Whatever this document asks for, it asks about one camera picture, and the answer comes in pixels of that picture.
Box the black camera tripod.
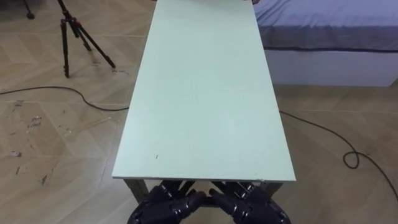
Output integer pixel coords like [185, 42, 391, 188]
[57, 0, 116, 78]

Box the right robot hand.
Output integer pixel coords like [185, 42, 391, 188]
[208, 181, 292, 224]

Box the black stand foot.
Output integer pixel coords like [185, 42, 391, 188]
[23, 0, 35, 20]

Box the white rectangular desk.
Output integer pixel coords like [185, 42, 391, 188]
[112, 0, 297, 205]

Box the black floor cable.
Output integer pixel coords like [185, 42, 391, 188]
[0, 86, 398, 202]

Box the grey bed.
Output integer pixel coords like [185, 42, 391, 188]
[252, 0, 398, 88]

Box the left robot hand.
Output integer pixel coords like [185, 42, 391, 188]
[126, 180, 207, 224]

